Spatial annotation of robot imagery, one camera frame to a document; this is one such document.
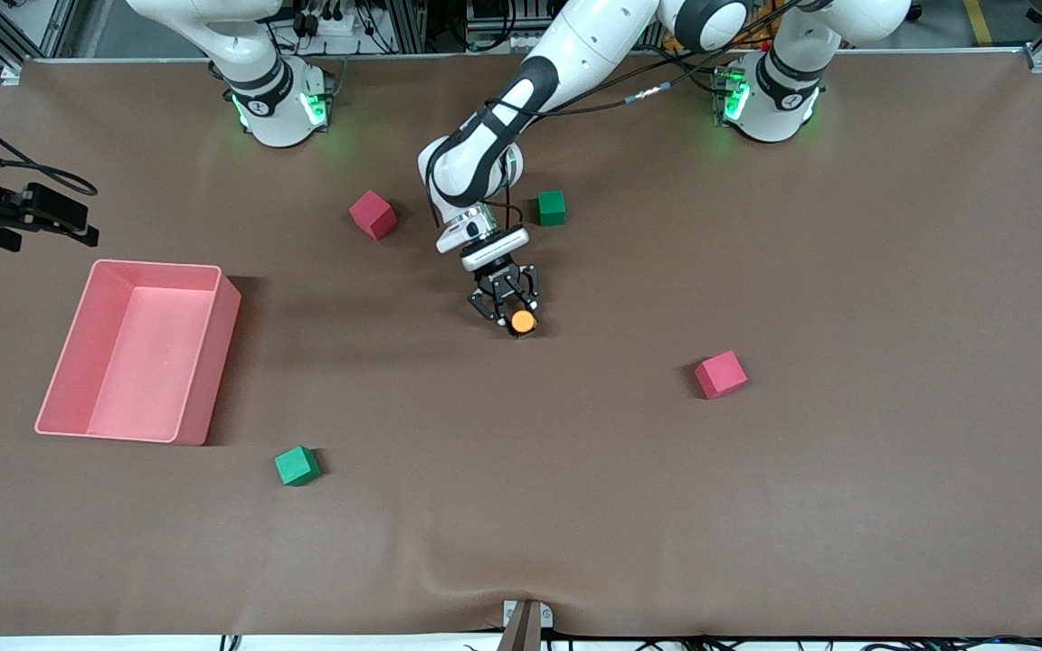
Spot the pink foam cube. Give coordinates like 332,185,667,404
348,190,398,241
695,351,749,401

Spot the pink plastic bin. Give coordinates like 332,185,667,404
35,259,242,447

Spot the brown table mat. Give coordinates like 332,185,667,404
0,50,1042,638

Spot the white power strip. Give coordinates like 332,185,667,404
298,7,356,37

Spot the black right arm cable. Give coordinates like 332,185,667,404
0,95,99,196

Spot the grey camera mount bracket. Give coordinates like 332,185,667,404
496,599,554,651

